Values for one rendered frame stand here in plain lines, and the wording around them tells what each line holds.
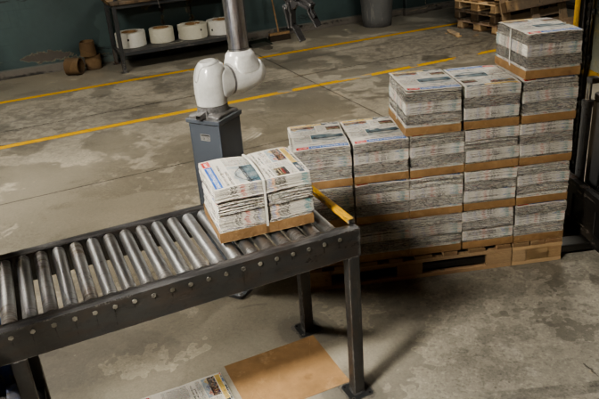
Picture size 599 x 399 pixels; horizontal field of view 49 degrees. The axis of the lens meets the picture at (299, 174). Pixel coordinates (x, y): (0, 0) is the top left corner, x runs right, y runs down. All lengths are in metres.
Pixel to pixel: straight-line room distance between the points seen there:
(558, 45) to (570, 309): 1.30
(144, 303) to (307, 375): 1.02
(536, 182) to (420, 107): 0.79
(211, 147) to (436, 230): 1.27
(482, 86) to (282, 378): 1.69
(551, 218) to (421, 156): 0.86
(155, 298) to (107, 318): 0.17
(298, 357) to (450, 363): 0.70
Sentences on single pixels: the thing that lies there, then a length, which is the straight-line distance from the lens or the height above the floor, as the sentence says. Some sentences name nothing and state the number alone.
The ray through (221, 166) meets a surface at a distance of 2.55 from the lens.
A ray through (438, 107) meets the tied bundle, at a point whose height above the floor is 0.97.
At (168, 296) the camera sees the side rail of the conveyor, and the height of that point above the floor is 0.75.
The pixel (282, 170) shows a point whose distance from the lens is 2.47.
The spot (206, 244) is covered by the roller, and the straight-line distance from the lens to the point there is 2.49.
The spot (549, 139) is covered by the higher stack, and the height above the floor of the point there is 0.73.
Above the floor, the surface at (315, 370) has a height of 0.00.
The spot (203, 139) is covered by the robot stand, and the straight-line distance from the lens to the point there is 3.29.
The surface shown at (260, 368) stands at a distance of 3.12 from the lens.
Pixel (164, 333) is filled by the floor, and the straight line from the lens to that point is 3.45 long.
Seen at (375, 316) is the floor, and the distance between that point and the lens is 3.39.
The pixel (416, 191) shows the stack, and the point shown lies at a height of 0.53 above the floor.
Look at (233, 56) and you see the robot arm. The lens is 3.29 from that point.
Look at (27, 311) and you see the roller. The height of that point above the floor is 0.80.
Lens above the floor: 1.99
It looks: 23 degrees down
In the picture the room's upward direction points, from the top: 4 degrees counter-clockwise
